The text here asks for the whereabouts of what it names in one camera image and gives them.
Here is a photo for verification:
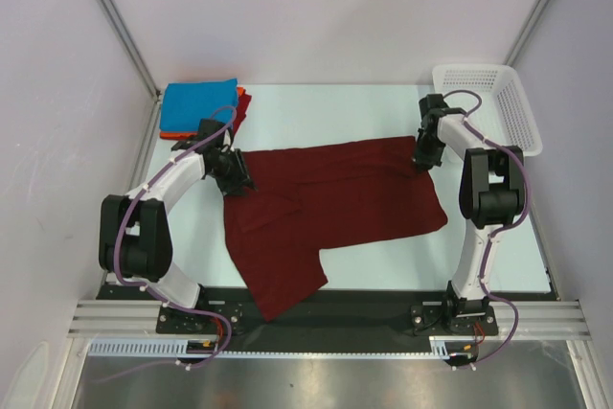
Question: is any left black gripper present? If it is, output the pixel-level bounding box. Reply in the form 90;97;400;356
207;148;256;197

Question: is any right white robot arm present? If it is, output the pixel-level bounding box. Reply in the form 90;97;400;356
413;90;530;333

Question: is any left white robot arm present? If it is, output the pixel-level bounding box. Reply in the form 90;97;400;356
99;118;255;332

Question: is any folded orange t shirt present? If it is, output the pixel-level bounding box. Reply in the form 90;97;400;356
160;89;234;140

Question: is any folded blue t shirt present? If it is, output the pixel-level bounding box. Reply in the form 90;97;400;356
160;79;238;133

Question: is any white plastic basket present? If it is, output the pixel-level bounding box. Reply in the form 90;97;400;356
432;64;542;157

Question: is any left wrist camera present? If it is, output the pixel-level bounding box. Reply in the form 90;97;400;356
195;119;229;141

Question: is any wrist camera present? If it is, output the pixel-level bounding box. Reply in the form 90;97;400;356
195;119;229;141
419;93;448;118

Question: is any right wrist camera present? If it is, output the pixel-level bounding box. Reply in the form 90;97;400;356
419;93;448;118

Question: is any right aluminium frame post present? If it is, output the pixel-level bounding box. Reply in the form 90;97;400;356
504;0;553;67

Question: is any aluminium frame post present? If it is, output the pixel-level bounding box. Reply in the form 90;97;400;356
504;0;553;67
71;0;162;103

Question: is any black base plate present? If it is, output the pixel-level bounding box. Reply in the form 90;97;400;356
98;285;559;355

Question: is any left aluminium frame post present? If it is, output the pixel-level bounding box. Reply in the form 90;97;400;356
71;0;162;103

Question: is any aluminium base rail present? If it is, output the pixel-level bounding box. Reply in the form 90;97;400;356
68;300;591;341

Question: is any white slotted cable duct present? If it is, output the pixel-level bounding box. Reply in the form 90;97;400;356
88;335;480;360

